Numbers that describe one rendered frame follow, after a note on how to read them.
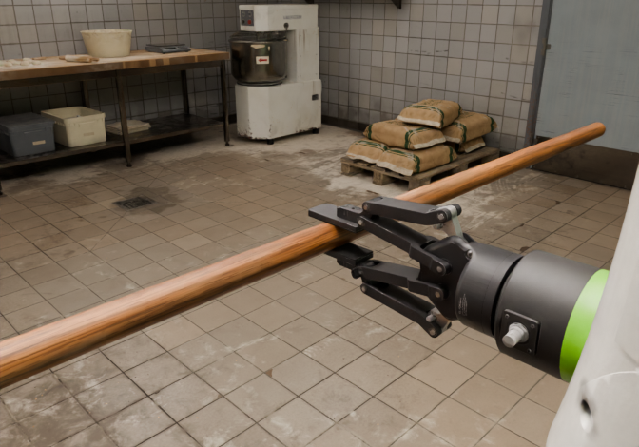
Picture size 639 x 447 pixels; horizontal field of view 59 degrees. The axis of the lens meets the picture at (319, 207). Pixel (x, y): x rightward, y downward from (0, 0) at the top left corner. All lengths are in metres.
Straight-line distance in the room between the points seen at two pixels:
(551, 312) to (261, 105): 5.25
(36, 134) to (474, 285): 4.65
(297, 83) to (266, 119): 0.50
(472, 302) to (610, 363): 0.20
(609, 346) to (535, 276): 0.17
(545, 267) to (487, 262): 0.05
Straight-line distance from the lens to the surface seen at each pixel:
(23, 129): 4.95
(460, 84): 5.46
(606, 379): 0.31
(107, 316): 0.46
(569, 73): 4.98
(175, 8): 6.25
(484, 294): 0.48
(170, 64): 5.24
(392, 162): 4.35
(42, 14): 5.68
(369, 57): 6.08
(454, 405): 2.26
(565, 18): 4.98
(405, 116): 4.52
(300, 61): 5.86
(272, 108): 5.65
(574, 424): 0.33
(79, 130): 5.11
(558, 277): 0.47
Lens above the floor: 1.42
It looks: 21 degrees down
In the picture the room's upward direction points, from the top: straight up
